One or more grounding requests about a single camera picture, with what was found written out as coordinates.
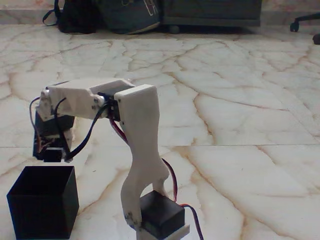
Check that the dark teal bag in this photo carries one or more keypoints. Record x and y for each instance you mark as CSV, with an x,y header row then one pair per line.
x,y
127,17

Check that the black office chair leg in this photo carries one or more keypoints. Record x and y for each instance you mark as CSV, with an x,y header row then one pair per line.
x,y
303,19

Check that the black chair caster wheel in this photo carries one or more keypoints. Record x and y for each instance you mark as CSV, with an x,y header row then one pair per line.
x,y
317,39

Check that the black box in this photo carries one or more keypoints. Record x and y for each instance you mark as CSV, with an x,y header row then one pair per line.
x,y
37,215

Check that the dark cabinet on casters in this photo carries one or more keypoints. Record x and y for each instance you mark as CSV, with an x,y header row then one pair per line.
x,y
212,12

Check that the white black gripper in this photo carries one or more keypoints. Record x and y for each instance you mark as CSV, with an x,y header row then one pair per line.
x,y
53,153

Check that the small black cube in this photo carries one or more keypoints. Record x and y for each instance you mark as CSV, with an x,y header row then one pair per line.
x,y
53,155

